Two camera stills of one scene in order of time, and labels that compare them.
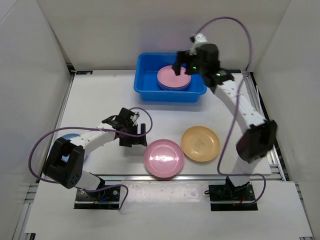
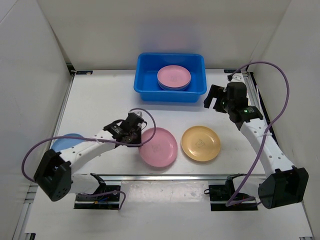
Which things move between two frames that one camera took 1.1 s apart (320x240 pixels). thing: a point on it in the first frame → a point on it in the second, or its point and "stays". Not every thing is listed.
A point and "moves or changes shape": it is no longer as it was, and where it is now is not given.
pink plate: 167,78 stays
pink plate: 164,158 moves or changes shape
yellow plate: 200,143 stays
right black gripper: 177,67 → 215,92
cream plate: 174,88 stays
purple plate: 172,88 stays
